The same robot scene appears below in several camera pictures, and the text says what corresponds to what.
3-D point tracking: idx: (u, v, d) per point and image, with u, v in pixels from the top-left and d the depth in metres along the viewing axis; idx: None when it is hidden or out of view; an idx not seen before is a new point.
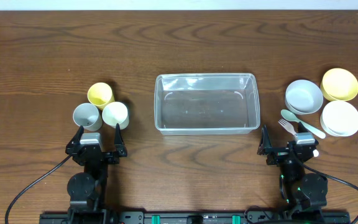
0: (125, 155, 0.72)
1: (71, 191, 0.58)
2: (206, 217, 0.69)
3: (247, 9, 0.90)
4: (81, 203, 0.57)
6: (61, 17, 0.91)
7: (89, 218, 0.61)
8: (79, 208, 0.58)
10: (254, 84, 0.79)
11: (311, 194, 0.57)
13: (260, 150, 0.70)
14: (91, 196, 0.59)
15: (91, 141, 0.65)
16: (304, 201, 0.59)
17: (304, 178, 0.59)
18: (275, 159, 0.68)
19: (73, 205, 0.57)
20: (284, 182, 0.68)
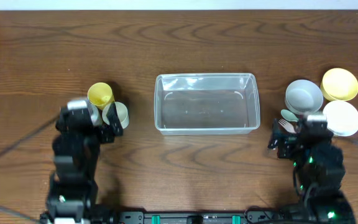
0: (120, 132, 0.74)
1: (57, 149, 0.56)
2: (206, 217, 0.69)
3: (247, 9, 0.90)
4: (67, 161, 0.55)
6: (61, 17, 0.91)
7: (75, 188, 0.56)
8: (64, 168, 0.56)
10: (254, 84, 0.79)
11: (326, 162, 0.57)
13: (270, 139, 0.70)
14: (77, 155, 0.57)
15: (79, 104, 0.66)
16: (317, 172, 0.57)
17: (313, 147, 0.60)
18: (286, 147, 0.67)
19: (59, 160, 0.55)
20: (298, 170, 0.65)
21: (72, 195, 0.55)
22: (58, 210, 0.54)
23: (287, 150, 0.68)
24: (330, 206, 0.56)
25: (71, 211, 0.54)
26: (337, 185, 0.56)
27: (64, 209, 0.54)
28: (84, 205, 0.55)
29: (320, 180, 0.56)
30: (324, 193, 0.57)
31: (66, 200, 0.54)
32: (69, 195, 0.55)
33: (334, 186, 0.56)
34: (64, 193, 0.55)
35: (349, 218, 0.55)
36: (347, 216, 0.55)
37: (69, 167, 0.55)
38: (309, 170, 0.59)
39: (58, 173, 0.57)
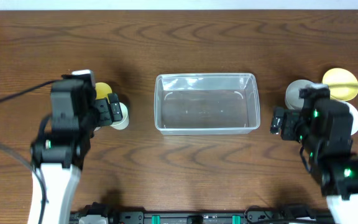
0: (120, 118, 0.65)
1: (55, 86, 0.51)
2: (206, 217, 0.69)
3: (247, 8, 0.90)
4: (63, 94, 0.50)
6: (61, 17, 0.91)
7: (64, 134, 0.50)
8: (59, 105, 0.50)
10: (254, 84, 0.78)
11: (334, 109, 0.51)
13: (273, 119, 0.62)
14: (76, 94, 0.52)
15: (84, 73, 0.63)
16: (323, 122, 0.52)
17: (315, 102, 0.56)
18: (291, 121, 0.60)
19: (55, 97, 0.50)
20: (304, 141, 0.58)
21: (61, 140, 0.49)
22: (45, 155, 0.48)
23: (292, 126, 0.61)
24: (344, 162, 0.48)
25: (59, 157, 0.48)
26: (346, 137, 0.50)
27: (51, 155, 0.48)
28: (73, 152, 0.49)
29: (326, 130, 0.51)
30: (332, 148, 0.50)
31: (55, 145, 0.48)
32: (58, 140, 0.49)
33: (342, 138, 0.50)
34: (51, 138, 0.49)
35: None
36: None
37: (67, 108, 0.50)
38: (319, 126, 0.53)
39: (51, 116, 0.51)
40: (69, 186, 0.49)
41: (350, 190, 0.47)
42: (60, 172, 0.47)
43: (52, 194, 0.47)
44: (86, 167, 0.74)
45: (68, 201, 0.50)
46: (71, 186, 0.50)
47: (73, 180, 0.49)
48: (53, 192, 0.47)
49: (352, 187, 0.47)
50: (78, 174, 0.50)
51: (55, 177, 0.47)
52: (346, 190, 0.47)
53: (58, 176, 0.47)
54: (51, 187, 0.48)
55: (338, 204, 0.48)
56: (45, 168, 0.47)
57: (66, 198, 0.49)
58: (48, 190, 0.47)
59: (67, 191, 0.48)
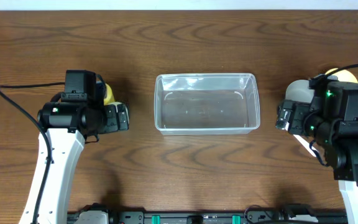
0: (127, 128, 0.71)
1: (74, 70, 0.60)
2: (206, 217, 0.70)
3: (247, 9, 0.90)
4: (79, 73, 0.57)
6: (61, 17, 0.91)
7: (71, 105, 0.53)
8: (73, 82, 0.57)
10: (254, 84, 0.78)
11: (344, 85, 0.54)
13: (280, 112, 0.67)
14: (88, 76, 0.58)
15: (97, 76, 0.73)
16: (337, 102, 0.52)
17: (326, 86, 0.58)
18: (299, 112, 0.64)
19: (69, 74, 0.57)
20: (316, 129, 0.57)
21: (69, 107, 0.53)
22: (52, 119, 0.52)
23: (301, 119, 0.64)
24: None
25: (66, 122, 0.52)
26: None
27: (58, 119, 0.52)
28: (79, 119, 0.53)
29: (340, 110, 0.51)
30: (350, 128, 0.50)
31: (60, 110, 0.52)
32: (66, 107, 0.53)
33: None
34: (60, 105, 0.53)
35: None
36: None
37: (79, 84, 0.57)
38: (331, 106, 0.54)
39: (63, 92, 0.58)
40: (73, 150, 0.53)
41: None
42: (66, 134, 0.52)
43: (58, 154, 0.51)
44: (87, 167, 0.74)
45: (71, 164, 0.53)
46: (75, 150, 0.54)
47: (77, 145, 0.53)
48: (58, 153, 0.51)
49: None
50: (82, 140, 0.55)
51: (61, 139, 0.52)
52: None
53: (64, 138, 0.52)
54: (58, 148, 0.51)
55: (352, 190, 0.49)
56: (53, 130, 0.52)
57: (69, 162, 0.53)
58: (54, 150, 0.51)
59: (70, 154, 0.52)
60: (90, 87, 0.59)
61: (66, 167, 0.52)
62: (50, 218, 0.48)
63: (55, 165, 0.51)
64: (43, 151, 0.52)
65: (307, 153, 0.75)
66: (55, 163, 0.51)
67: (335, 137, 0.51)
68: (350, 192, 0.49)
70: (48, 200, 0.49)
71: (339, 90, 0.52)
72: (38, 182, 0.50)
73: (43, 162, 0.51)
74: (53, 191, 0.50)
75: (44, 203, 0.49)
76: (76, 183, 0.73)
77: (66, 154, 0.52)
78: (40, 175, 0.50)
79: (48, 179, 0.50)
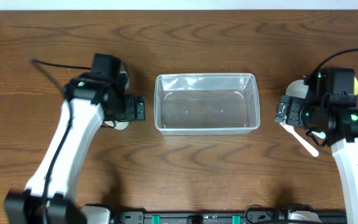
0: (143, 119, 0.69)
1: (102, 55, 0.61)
2: (206, 217, 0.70)
3: (247, 8, 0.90)
4: (107, 56, 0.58)
6: (61, 17, 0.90)
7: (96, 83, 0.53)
8: (101, 63, 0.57)
10: (254, 84, 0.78)
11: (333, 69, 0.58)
13: (278, 106, 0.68)
14: (115, 61, 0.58)
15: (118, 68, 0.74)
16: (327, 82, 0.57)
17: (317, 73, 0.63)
18: (296, 104, 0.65)
19: (99, 56, 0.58)
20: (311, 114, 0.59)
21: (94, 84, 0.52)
22: (77, 93, 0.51)
23: (298, 111, 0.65)
24: (351, 109, 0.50)
25: (89, 97, 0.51)
26: (350, 91, 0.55)
27: (82, 93, 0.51)
28: (102, 97, 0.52)
29: (330, 86, 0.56)
30: (340, 99, 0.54)
31: (86, 86, 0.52)
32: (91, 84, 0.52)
33: (345, 93, 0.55)
34: (86, 81, 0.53)
35: None
36: None
37: (105, 67, 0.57)
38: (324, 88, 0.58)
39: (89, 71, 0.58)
40: (92, 121, 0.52)
41: (356, 134, 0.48)
42: (88, 105, 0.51)
43: (79, 121, 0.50)
44: (87, 167, 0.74)
45: (89, 134, 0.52)
46: (93, 125, 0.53)
47: (96, 118, 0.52)
48: (79, 122, 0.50)
49: None
50: (100, 117, 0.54)
51: (83, 109, 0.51)
52: (352, 133, 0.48)
53: (87, 108, 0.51)
54: (79, 115, 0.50)
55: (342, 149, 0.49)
56: (76, 101, 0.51)
57: (87, 135, 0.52)
58: (76, 119, 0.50)
59: (89, 123, 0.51)
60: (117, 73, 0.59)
61: (84, 134, 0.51)
62: (63, 178, 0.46)
63: (74, 129, 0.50)
64: (64, 118, 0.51)
65: (307, 153, 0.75)
66: (74, 131, 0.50)
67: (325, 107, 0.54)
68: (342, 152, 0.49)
70: (62, 160, 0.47)
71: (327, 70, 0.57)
72: (56, 142, 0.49)
73: (63, 126, 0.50)
74: (69, 153, 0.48)
75: (59, 162, 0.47)
76: None
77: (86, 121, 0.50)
78: (58, 137, 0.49)
79: (66, 141, 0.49)
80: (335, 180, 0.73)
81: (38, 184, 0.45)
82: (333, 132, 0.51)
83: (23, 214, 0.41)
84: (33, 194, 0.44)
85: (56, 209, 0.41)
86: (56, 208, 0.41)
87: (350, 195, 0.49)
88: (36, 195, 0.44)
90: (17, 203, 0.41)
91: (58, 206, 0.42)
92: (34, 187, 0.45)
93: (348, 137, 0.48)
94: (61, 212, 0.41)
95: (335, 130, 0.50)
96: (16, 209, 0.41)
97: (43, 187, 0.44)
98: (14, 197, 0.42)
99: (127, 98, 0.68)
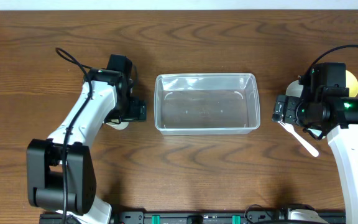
0: (143, 119, 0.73)
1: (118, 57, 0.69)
2: (206, 217, 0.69)
3: (247, 8, 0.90)
4: (122, 56, 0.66)
6: (61, 17, 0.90)
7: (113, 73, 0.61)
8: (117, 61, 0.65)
10: (254, 84, 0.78)
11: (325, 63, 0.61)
13: (275, 104, 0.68)
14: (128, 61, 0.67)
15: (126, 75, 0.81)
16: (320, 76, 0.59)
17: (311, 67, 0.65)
18: (292, 102, 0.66)
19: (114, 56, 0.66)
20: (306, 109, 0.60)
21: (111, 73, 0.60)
22: (97, 77, 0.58)
23: (294, 108, 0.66)
24: (344, 99, 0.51)
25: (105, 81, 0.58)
26: (342, 84, 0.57)
27: (100, 78, 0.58)
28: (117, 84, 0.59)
29: (323, 80, 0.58)
30: (332, 93, 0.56)
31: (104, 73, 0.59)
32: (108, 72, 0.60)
33: (338, 85, 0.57)
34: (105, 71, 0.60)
35: None
36: None
37: (120, 63, 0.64)
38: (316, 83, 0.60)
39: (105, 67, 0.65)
40: (109, 98, 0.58)
41: (348, 121, 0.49)
42: (107, 85, 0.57)
43: (98, 94, 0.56)
44: None
45: (105, 110, 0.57)
46: (109, 104, 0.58)
47: (111, 98, 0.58)
48: (98, 95, 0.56)
49: (350, 119, 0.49)
50: (115, 101, 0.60)
51: (102, 87, 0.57)
52: (344, 119, 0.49)
53: (105, 86, 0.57)
54: (99, 90, 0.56)
55: (337, 135, 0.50)
56: (95, 82, 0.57)
57: (102, 109, 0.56)
58: (95, 93, 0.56)
59: (107, 99, 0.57)
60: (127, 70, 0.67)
61: (101, 106, 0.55)
62: (81, 132, 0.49)
63: (94, 100, 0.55)
64: (85, 91, 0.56)
65: (307, 153, 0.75)
66: (93, 101, 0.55)
67: (321, 100, 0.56)
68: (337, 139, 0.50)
70: (82, 119, 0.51)
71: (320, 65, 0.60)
72: (76, 108, 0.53)
73: (83, 97, 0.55)
74: (87, 115, 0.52)
75: (78, 121, 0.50)
76: None
77: (104, 96, 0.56)
78: (78, 105, 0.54)
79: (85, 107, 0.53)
80: (335, 180, 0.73)
81: (58, 135, 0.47)
82: (327, 122, 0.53)
83: (43, 159, 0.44)
84: (55, 144, 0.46)
85: (74, 154, 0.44)
86: (73, 153, 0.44)
87: (347, 180, 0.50)
88: (56, 145, 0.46)
90: (38, 148, 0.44)
91: (75, 153, 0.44)
92: (55, 137, 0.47)
93: (341, 123, 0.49)
94: (78, 157, 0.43)
95: (329, 121, 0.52)
96: (36, 154, 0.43)
97: (63, 137, 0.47)
98: (36, 144, 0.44)
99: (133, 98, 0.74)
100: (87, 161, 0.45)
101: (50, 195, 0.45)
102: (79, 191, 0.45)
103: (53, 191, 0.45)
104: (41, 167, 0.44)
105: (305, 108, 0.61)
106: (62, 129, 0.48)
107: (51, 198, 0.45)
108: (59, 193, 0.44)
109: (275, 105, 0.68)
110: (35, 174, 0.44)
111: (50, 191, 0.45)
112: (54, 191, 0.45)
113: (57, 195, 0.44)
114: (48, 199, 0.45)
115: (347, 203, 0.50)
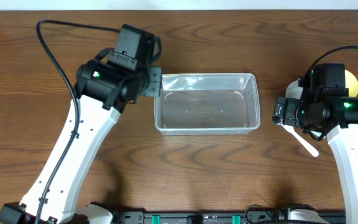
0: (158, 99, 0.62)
1: (127, 30, 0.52)
2: (206, 217, 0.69)
3: (247, 9, 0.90)
4: (134, 36, 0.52)
6: (61, 17, 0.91)
7: (114, 71, 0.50)
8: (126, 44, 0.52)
10: (254, 84, 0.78)
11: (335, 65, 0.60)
13: (274, 107, 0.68)
14: (140, 44, 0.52)
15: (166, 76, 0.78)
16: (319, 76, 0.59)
17: (310, 68, 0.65)
18: (291, 104, 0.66)
19: (125, 32, 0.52)
20: (306, 111, 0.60)
21: (111, 74, 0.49)
22: (91, 81, 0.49)
23: (293, 111, 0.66)
24: (344, 98, 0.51)
25: (103, 91, 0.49)
26: (342, 84, 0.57)
27: (97, 85, 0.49)
28: (119, 90, 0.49)
29: (322, 81, 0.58)
30: (331, 93, 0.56)
31: (101, 74, 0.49)
32: (108, 73, 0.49)
33: (338, 86, 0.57)
34: (104, 70, 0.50)
35: None
36: None
37: (132, 46, 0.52)
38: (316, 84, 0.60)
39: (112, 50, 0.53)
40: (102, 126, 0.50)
41: (348, 121, 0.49)
42: (99, 110, 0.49)
43: (84, 129, 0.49)
44: None
45: (96, 144, 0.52)
46: (104, 129, 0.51)
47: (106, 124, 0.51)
48: (86, 129, 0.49)
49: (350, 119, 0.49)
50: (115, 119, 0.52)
51: (91, 114, 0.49)
52: (344, 120, 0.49)
53: (96, 113, 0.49)
54: (86, 120, 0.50)
55: (337, 135, 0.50)
56: (86, 98, 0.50)
57: (94, 141, 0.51)
58: (82, 124, 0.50)
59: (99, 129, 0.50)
60: (142, 55, 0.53)
61: (87, 150, 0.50)
62: (59, 200, 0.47)
63: (79, 141, 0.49)
64: (72, 120, 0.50)
65: (307, 153, 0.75)
66: (79, 139, 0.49)
67: (321, 100, 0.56)
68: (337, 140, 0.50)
70: (63, 170, 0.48)
71: (319, 66, 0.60)
72: (56, 160, 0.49)
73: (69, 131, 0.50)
74: (68, 173, 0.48)
75: (55, 182, 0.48)
76: None
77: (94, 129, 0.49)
78: (59, 153, 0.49)
79: (66, 159, 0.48)
80: (334, 180, 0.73)
81: (34, 198, 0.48)
82: (326, 122, 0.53)
83: (15, 223, 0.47)
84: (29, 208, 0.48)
85: None
86: None
87: (347, 180, 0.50)
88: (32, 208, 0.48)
90: (9, 214, 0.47)
91: None
92: (28, 205, 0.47)
93: (339, 123, 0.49)
94: None
95: (328, 121, 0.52)
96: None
97: (36, 208, 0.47)
98: (10, 208, 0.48)
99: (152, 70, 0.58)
100: None
101: None
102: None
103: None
104: None
105: (305, 109, 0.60)
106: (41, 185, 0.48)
107: None
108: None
109: (275, 107, 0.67)
110: None
111: None
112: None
113: None
114: None
115: (347, 203, 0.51)
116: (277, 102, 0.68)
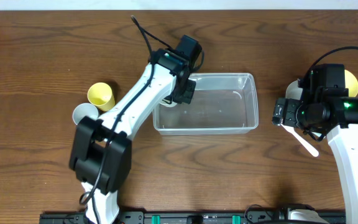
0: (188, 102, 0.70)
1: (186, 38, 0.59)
2: (206, 217, 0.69)
3: (248, 8, 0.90)
4: (191, 42, 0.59)
6: (61, 17, 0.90)
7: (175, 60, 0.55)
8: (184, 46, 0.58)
10: (252, 84, 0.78)
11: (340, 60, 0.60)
13: (274, 108, 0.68)
14: (195, 49, 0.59)
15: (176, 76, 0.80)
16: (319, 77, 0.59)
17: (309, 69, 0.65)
18: (291, 105, 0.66)
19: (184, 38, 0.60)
20: (306, 111, 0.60)
21: (174, 61, 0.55)
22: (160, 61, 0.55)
23: (293, 111, 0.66)
24: (344, 98, 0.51)
25: (169, 68, 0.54)
26: (342, 85, 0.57)
27: (165, 63, 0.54)
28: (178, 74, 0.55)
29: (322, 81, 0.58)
30: (331, 94, 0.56)
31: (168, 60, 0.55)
32: (173, 59, 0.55)
33: (337, 86, 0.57)
34: (169, 56, 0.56)
35: None
36: None
37: (188, 48, 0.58)
38: (315, 84, 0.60)
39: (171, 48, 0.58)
40: (166, 88, 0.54)
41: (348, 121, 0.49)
42: (166, 74, 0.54)
43: (156, 83, 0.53)
44: None
45: (158, 99, 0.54)
46: (164, 92, 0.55)
47: (167, 89, 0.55)
48: (157, 84, 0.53)
49: (350, 118, 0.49)
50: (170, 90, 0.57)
51: (163, 75, 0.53)
52: (344, 119, 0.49)
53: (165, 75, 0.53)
54: (158, 78, 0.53)
55: (337, 135, 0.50)
56: (158, 67, 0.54)
57: (157, 98, 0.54)
58: (154, 80, 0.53)
59: (163, 89, 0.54)
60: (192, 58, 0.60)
61: (156, 96, 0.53)
62: (132, 122, 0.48)
63: (151, 88, 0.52)
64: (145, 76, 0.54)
65: (307, 153, 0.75)
66: (151, 89, 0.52)
67: (321, 101, 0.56)
68: (337, 140, 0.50)
70: (135, 107, 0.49)
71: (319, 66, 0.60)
72: (133, 92, 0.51)
73: (142, 83, 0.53)
74: (142, 104, 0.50)
75: (130, 111, 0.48)
76: (76, 182, 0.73)
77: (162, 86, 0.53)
78: (137, 88, 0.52)
79: (143, 94, 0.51)
80: (334, 180, 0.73)
81: (109, 119, 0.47)
82: (327, 122, 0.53)
83: (87, 139, 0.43)
84: (104, 126, 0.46)
85: (119, 144, 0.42)
86: (119, 143, 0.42)
87: (347, 181, 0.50)
88: (104, 127, 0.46)
90: (86, 124, 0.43)
91: (119, 142, 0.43)
92: (105, 121, 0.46)
93: (340, 123, 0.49)
94: (122, 148, 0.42)
95: (329, 121, 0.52)
96: (84, 132, 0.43)
97: (112, 123, 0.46)
98: (87, 121, 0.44)
99: (189, 83, 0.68)
100: (128, 152, 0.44)
101: (89, 167, 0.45)
102: (112, 175, 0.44)
103: (92, 165, 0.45)
104: (86, 145, 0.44)
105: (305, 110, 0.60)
106: (115, 112, 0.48)
107: (89, 170, 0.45)
108: (96, 168, 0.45)
109: (275, 108, 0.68)
110: (79, 148, 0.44)
111: (89, 164, 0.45)
112: (92, 165, 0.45)
113: (94, 169, 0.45)
114: (87, 170, 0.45)
115: (346, 202, 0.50)
116: (276, 103, 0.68)
